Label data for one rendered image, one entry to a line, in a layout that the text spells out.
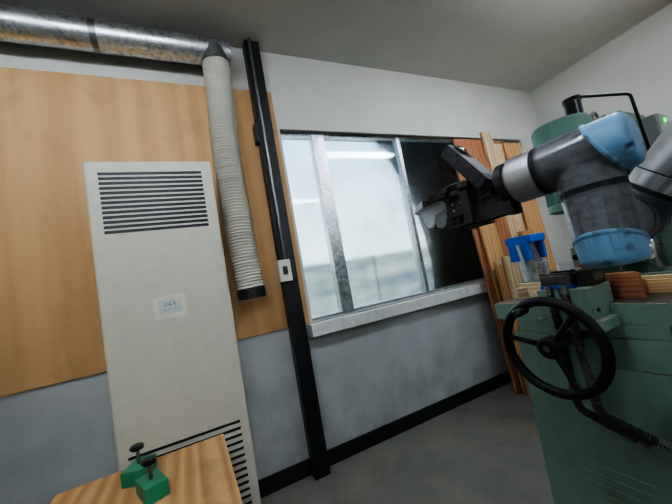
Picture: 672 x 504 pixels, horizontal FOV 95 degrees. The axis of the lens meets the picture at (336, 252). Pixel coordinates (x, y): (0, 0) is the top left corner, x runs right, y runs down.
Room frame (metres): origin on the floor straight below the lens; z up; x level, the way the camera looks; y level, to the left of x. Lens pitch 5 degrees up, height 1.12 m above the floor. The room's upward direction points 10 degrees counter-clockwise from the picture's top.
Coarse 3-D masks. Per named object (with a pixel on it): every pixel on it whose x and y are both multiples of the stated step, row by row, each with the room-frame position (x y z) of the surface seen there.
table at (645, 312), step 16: (496, 304) 1.23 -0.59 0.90; (512, 304) 1.17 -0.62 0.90; (624, 304) 0.88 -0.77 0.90; (640, 304) 0.85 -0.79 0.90; (656, 304) 0.83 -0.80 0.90; (544, 320) 0.99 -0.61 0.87; (608, 320) 0.87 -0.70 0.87; (624, 320) 0.89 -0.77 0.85; (640, 320) 0.86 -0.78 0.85; (656, 320) 0.83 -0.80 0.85
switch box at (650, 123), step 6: (654, 114) 1.05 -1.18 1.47; (660, 114) 1.06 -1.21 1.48; (642, 120) 1.08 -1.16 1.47; (648, 120) 1.06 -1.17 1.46; (654, 120) 1.05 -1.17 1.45; (660, 120) 1.05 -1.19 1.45; (648, 126) 1.07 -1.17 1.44; (654, 126) 1.05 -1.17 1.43; (660, 126) 1.05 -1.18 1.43; (666, 126) 1.07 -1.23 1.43; (648, 132) 1.07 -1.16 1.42; (654, 132) 1.06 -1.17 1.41; (660, 132) 1.05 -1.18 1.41; (648, 138) 1.07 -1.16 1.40; (654, 138) 1.06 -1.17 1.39
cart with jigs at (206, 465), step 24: (144, 456) 1.21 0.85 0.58; (168, 456) 1.28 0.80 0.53; (192, 456) 1.25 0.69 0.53; (216, 456) 1.21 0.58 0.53; (96, 480) 1.20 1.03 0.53; (120, 480) 1.17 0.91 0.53; (144, 480) 1.04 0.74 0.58; (168, 480) 1.03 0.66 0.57; (192, 480) 1.09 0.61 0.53; (216, 480) 1.06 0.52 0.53
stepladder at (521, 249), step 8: (512, 240) 1.89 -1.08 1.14; (520, 240) 1.85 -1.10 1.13; (528, 240) 1.81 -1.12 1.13; (536, 240) 1.82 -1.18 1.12; (512, 248) 1.88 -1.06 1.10; (520, 248) 1.84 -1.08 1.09; (528, 248) 1.81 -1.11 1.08; (536, 248) 1.90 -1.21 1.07; (544, 248) 1.88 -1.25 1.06; (512, 256) 1.89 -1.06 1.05; (520, 256) 1.84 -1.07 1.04; (528, 256) 1.81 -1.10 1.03; (536, 256) 1.90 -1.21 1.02; (544, 256) 1.88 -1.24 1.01; (520, 264) 1.86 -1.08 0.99; (528, 264) 1.83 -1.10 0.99; (536, 264) 1.81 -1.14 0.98; (544, 264) 1.85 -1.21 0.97; (528, 272) 1.82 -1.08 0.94; (544, 272) 1.88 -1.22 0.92; (528, 280) 1.82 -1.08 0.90
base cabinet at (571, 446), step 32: (640, 384) 0.89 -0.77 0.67; (544, 416) 1.15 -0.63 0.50; (576, 416) 1.05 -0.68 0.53; (640, 416) 0.90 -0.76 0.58; (544, 448) 1.17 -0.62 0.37; (576, 448) 1.07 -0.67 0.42; (608, 448) 0.99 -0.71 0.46; (640, 448) 0.92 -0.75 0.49; (576, 480) 1.10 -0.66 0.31; (608, 480) 1.01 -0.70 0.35; (640, 480) 0.94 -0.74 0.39
